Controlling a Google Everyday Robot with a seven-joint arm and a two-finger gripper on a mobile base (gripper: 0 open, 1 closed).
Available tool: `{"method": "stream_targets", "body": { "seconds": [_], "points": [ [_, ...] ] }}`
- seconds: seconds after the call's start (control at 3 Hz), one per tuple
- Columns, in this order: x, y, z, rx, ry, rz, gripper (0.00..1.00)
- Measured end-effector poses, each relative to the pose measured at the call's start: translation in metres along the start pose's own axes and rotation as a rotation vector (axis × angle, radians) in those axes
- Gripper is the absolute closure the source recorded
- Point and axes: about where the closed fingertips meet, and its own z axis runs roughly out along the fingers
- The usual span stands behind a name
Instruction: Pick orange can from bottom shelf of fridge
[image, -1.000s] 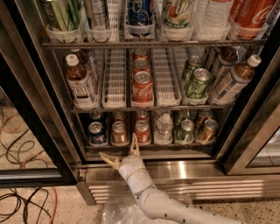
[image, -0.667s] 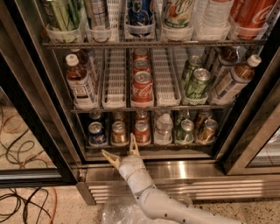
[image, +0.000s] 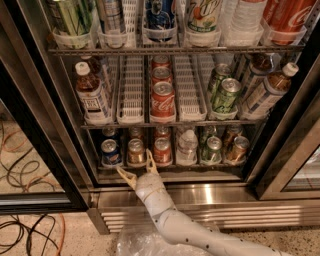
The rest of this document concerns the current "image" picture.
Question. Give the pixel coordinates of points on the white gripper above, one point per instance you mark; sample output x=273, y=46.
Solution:
x=149, y=184

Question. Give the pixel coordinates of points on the orange soda can front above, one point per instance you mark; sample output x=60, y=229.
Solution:
x=136, y=151

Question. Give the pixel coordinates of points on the orange soda can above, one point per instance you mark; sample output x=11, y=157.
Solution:
x=136, y=151
x=136, y=133

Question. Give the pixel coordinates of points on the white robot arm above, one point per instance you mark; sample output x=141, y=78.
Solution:
x=225, y=245

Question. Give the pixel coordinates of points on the red soda can bottom front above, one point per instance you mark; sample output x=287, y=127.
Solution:
x=162, y=151

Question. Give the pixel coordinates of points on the red soda can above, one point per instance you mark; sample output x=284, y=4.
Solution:
x=162, y=151
x=162, y=132

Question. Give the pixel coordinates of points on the blue soda can front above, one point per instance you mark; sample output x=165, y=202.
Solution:
x=111, y=153

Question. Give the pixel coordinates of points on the blue soda can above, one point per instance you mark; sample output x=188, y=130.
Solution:
x=111, y=133
x=111, y=153

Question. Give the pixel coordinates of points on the orange soda can behind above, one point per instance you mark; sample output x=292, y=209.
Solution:
x=136, y=133

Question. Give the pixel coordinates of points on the steel fridge base grille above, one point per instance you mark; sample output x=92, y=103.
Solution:
x=228, y=206

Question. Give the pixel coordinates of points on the red soda can bottom behind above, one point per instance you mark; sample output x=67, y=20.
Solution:
x=162, y=132

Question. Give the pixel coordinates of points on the blue soda can behind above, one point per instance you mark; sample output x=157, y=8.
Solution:
x=111, y=133

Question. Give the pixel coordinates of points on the red cola can front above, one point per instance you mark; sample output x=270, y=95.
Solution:
x=162, y=100

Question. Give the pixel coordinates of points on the red cola can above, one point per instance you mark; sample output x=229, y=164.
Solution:
x=161, y=74
x=160, y=61
x=162, y=100

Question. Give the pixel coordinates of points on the green can bottom front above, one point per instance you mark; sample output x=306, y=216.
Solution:
x=212, y=150

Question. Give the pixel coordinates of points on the green can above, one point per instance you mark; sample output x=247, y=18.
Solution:
x=212, y=150
x=220, y=72
x=206, y=132
x=226, y=95

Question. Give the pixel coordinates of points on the green can bottom behind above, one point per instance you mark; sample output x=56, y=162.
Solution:
x=206, y=132

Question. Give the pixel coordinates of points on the gold can bottom front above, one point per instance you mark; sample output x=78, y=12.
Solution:
x=238, y=150

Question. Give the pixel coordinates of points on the gold can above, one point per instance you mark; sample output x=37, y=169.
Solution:
x=238, y=150
x=230, y=133

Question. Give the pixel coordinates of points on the red cola can middle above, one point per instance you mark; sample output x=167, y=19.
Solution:
x=161, y=74

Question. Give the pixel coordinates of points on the gold can bottom behind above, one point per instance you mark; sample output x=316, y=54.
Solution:
x=230, y=133

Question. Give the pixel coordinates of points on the left glass fridge door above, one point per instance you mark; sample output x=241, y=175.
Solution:
x=38, y=93

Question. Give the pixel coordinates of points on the glass fridge door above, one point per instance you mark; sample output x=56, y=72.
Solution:
x=288, y=164
x=38, y=93

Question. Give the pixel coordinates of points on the green can middle front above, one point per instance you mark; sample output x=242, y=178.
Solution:
x=226, y=95

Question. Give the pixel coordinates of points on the red cola can back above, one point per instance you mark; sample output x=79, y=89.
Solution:
x=160, y=61

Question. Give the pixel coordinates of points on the green can middle behind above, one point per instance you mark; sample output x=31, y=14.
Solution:
x=220, y=72

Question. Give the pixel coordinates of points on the right glass fridge door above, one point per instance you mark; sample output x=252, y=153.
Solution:
x=288, y=164

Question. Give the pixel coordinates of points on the green bottle top shelf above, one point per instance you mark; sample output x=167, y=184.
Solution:
x=72, y=21

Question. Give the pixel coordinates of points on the blue bottle top shelf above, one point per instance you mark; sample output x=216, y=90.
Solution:
x=160, y=19

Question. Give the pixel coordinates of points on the silver bottle top shelf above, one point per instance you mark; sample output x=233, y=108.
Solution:
x=112, y=22

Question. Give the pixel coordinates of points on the clear water bottle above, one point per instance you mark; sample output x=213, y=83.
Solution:
x=187, y=148

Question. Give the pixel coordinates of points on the clear plastic bag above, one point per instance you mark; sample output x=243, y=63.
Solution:
x=140, y=245

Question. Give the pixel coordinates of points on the tea bottle left front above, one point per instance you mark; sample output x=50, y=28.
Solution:
x=91, y=93

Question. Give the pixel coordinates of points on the tea bottle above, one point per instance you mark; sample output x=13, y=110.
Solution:
x=274, y=86
x=91, y=93
x=99, y=66
x=259, y=67

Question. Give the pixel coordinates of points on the tea bottle left behind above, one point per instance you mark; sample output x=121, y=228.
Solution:
x=99, y=66

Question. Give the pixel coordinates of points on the tea bottle right front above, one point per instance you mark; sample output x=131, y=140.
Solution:
x=274, y=86

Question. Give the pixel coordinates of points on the tea bottle right behind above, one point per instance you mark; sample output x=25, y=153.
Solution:
x=259, y=67

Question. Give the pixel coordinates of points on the lemon lime soda bottle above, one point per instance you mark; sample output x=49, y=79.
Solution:
x=202, y=15

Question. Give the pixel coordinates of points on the white ribbed bottle top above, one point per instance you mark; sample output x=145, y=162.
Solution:
x=240, y=22

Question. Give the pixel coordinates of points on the red cola bottle top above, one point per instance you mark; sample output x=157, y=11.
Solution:
x=285, y=19

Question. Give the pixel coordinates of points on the middle wire shelf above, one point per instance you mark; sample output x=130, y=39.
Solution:
x=175, y=124

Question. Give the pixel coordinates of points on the wire shelf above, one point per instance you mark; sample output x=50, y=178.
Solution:
x=175, y=124
x=174, y=50

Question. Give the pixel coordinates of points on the top wire shelf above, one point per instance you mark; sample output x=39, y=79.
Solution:
x=174, y=50

